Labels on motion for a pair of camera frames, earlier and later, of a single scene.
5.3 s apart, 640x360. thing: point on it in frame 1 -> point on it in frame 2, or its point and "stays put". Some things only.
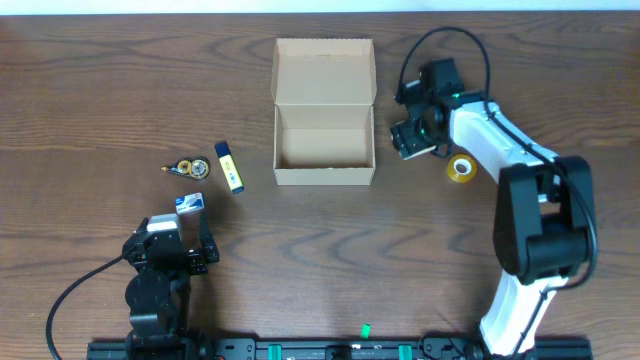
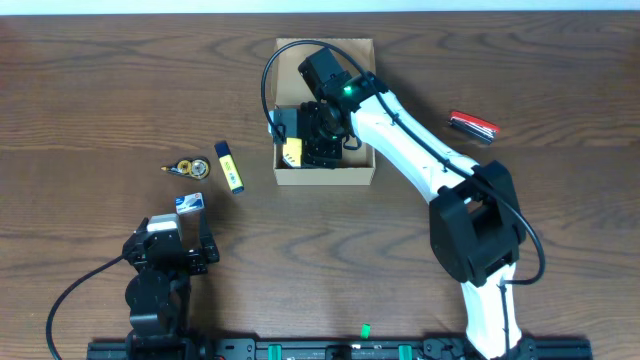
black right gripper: [413, 140] -> [320, 150]
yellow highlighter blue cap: [229, 166] stays put
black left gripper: [176, 258] stays put
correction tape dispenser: [197, 167] stays put
